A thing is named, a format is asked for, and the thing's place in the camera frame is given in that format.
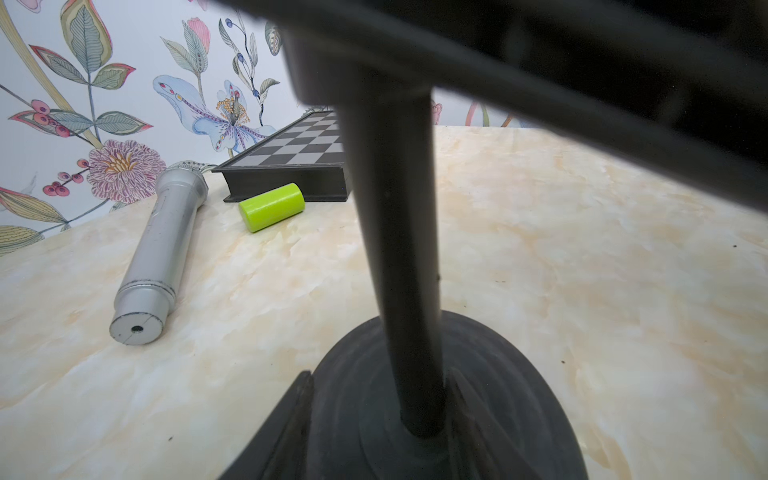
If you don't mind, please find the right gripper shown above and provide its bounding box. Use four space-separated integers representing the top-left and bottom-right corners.
235 1 767 212

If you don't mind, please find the black stand pole with clip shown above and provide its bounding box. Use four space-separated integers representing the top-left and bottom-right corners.
283 28 445 438

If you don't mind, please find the black round stand base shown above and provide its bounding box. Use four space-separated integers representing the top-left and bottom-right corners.
225 312 587 479

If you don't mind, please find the silver microphone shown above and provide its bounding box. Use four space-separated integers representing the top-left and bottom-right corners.
109 162 208 345

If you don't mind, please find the black checkered chess box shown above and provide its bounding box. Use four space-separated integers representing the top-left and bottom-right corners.
213 110 352 203

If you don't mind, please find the green cylinder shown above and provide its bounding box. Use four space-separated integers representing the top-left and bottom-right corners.
238 183 305 233

